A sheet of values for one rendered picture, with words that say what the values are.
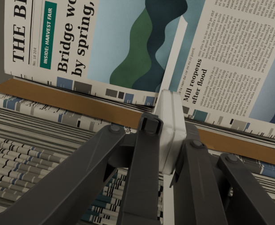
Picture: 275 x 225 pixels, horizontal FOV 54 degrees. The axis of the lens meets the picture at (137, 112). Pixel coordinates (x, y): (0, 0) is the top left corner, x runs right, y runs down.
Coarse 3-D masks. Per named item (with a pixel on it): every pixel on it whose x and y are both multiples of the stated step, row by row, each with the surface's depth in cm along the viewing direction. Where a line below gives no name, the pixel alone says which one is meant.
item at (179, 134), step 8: (176, 96) 20; (176, 104) 19; (176, 112) 17; (176, 120) 16; (176, 128) 15; (184, 128) 15; (176, 136) 15; (184, 136) 15; (176, 144) 15; (168, 152) 15; (176, 152) 15; (168, 160) 16; (176, 160) 16; (168, 168) 16
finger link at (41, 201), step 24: (96, 144) 12; (120, 144) 14; (72, 168) 10; (96, 168) 11; (48, 192) 9; (72, 192) 9; (96, 192) 12; (0, 216) 8; (24, 216) 8; (48, 216) 8; (72, 216) 10
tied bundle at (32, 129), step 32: (0, 96) 27; (0, 128) 23; (32, 128) 24; (64, 128) 26; (96, 128) 27; (128, 128) 28; (0, 160) 19; (32, 160) 20; (256, 160) 28; (0, 192) 16; (160, 192) 20; (96, 224) 16
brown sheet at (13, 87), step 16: (16, 80) 31; (32, 96) 28; (48, 96) 29; (64, 96) 30; (80, 112) 28; (96, 112) 29; (112, 112) 30; (128, 112) 31; (208, 144) 29; (224, 144) 29; (240, 144) 30; (256, 144) 32; (272, 160) 29
